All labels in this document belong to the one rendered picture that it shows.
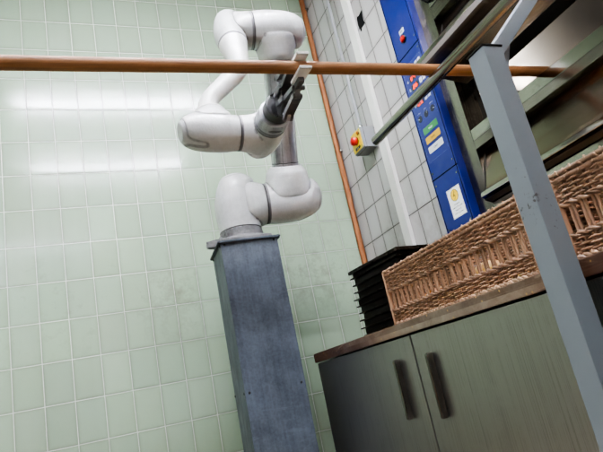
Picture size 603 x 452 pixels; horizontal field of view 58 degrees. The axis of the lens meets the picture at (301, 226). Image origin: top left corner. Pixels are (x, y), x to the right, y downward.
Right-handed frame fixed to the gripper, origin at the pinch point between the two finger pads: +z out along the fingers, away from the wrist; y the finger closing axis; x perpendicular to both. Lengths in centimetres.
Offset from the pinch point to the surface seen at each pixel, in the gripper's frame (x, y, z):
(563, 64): -73, 3, 9
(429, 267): -23, 50, -4
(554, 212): -16, 53, 41
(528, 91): -73, 3, -5
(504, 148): -13, 41, 39
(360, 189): -71, -11, -111
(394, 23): -69, -56, -50
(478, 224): -23, 47, 16
